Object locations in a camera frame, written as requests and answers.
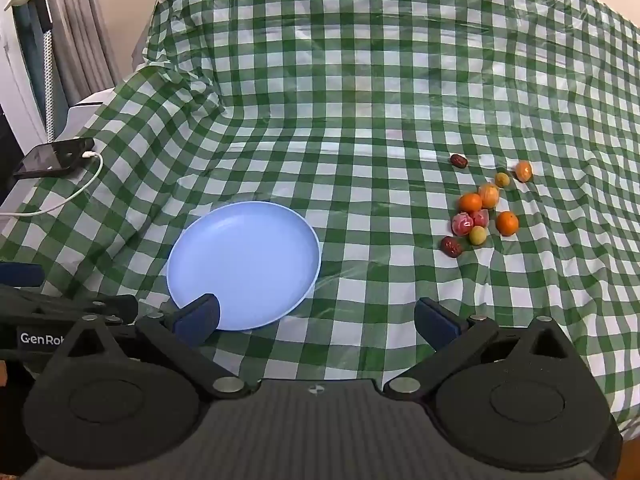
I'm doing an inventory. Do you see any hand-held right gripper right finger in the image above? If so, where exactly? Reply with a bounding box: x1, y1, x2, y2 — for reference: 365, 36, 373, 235
384, 297, 582, 402

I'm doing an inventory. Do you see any green white checked tablecloth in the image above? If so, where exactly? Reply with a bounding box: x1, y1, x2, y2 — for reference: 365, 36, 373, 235
0, 0, 640, 436

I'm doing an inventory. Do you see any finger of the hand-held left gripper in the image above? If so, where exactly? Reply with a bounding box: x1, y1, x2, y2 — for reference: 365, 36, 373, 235
93, 295, 139, 326
0, 263, 46, 287

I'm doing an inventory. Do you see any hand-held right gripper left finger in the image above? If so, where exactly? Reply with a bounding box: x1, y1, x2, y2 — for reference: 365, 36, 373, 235
60, 293, 252, 402

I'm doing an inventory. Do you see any grey curtain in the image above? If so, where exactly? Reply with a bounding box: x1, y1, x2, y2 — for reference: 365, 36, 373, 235
44, 0, 122, 107

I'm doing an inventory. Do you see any light blue plate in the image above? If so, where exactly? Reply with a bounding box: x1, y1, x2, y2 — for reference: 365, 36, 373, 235
166, 201, 321, 331

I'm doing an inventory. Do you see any black smartphone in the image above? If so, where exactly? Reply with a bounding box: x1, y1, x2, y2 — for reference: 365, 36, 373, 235
12, 137, 96, 179

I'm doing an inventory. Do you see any white charging cable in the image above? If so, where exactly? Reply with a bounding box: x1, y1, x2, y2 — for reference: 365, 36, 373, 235
0, 151, 105, 219

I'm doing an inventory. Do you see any black white braided cable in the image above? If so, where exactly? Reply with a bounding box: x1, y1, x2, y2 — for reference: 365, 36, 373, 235
43, 29, 57, 142

